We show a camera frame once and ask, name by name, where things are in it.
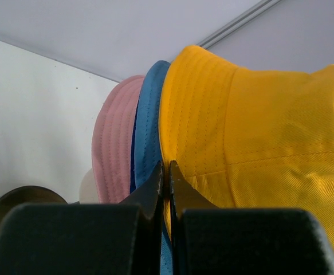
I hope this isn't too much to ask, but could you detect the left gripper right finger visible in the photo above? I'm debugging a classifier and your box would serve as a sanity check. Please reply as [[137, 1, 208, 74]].
[[169, 161, 334, 274]]

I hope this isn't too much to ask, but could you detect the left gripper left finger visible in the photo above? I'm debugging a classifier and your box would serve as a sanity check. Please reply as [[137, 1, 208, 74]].
[[0, 163, 163, 274]]

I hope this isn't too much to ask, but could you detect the dark blue bucket hat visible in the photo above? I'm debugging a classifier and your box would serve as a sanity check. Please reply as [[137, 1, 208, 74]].
[[129, 108, 140, 195]]

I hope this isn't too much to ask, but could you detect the light blue hat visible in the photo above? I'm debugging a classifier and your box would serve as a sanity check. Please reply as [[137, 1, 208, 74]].
[[132, 60, 175, 275]]

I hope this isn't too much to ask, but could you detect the pink bucket hat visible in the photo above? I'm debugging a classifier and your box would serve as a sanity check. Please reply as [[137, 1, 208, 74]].
[[91, 75, 144, 203]]

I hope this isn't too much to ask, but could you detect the yellow hat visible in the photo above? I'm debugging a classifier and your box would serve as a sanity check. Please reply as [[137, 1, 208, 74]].
[[159, 45, 334, 249]]

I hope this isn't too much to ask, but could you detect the cream mannequin head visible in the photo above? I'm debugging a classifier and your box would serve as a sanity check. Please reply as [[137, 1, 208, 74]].
[[79, 168, 99, 204]]

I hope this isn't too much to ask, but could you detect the dark round wooden stand base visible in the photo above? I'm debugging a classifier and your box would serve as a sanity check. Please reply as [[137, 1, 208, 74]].
[[0, 186, 67, 224]]

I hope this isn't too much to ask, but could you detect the right aluminium corner post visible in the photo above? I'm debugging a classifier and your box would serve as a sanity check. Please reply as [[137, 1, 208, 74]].
[[197, 0, 281, 49]]

